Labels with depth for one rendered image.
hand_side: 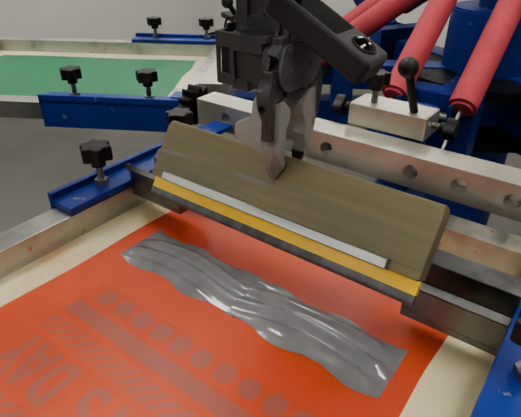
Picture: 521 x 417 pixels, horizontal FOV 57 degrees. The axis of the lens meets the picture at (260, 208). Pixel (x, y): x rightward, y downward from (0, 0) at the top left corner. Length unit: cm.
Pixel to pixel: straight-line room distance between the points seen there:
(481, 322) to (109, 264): 42
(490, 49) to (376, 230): 55
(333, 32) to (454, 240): 32
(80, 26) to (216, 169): 442
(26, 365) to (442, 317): 41
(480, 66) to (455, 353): 55
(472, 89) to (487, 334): 51
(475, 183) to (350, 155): 18
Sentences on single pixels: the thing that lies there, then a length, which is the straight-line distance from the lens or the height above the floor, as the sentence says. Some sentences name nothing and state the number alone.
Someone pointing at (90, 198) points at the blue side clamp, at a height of 100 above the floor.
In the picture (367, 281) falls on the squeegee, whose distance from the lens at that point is 49.
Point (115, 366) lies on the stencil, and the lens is 51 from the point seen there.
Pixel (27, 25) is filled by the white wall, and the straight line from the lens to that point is 469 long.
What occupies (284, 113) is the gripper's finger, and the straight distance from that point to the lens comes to 49.
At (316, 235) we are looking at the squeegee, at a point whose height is 105.
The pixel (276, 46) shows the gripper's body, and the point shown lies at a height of 122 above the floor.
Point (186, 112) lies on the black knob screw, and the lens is 78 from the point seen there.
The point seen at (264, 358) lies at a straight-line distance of 50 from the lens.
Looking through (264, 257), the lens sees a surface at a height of 96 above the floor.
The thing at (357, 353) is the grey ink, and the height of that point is 96.
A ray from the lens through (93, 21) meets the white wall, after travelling 503.
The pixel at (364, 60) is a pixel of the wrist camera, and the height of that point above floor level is 122.
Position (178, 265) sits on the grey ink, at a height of 96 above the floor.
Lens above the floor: 133
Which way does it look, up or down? 32 degrees down
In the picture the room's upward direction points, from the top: straight up
